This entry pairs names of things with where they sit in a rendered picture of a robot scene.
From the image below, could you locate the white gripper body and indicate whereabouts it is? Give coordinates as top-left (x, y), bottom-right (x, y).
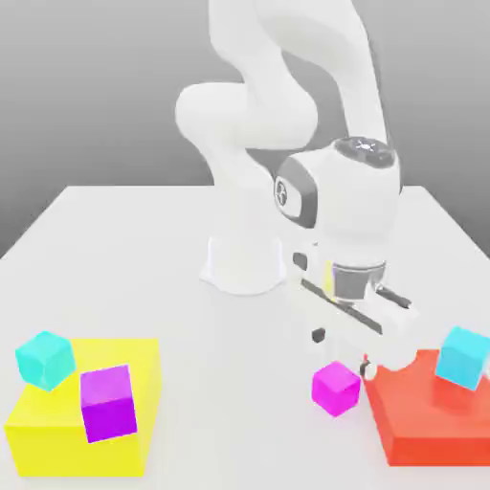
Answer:
top-left (299, 277), bottom-right (421, 373)

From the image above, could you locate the small magenta cube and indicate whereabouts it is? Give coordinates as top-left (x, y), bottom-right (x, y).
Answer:
top-left (310, 360), bottom-right (362, 418)

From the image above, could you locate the small cyan cube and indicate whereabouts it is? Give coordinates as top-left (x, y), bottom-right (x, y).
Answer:
top-left (434, 325), bottom-right (490, 392)
top-left (14, 330), bottom-right (78, 392)

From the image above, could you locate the small purple cube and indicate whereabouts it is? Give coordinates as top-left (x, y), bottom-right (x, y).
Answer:
top-left (79, 364), bottom-right (139, 445)

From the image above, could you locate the large red box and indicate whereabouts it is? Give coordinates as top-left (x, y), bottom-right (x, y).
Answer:
top-left (361, 348), bottom-right (490, 468)

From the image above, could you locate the large yellow box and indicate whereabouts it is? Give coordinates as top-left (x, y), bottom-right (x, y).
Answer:
top-left (3, 337), bottom-right (162, 479)

